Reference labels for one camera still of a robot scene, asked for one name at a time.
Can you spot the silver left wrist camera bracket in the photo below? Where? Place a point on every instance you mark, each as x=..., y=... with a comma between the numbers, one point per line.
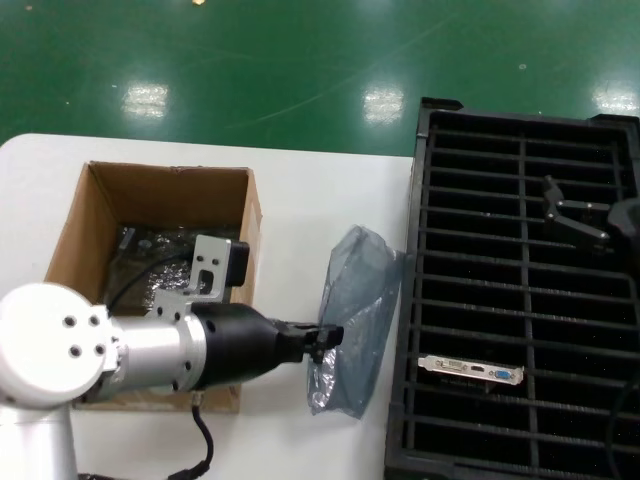
x=210, y=250

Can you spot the graphics card with silver bracket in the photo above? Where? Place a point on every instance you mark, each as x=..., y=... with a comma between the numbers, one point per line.
x=450, y=364

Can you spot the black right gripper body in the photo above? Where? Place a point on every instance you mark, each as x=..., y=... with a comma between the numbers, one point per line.
x=627, y=217

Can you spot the grey antistatic bag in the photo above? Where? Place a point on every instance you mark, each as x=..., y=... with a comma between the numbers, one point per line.
x=360, y=300

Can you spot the black slotted plastic container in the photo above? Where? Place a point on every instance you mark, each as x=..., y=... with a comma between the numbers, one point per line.
x=418, y=200

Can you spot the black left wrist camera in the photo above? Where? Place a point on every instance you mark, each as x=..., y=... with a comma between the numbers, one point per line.
x=239, y=262

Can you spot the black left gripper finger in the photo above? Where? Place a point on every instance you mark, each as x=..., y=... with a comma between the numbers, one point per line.
x=330, y=334
x=317, y=350

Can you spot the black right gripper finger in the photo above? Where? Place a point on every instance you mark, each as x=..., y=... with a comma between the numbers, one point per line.
x=552, y=207

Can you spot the brown cardboard box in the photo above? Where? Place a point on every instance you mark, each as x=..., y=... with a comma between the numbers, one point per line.
x=165, y=192

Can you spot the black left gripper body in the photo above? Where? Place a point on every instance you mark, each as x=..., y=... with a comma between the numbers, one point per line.
x=235, y=345

